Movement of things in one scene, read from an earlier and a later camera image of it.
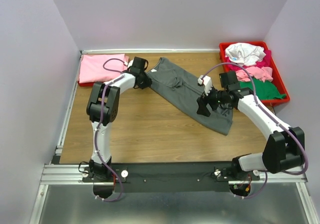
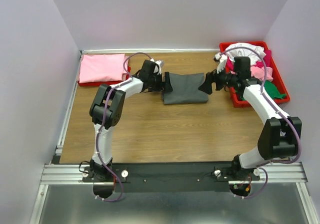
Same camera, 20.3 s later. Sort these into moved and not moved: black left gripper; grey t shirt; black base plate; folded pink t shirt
Moved: grey t shirt; black left gripper
Not moved: folded pink t shirt; black base plate
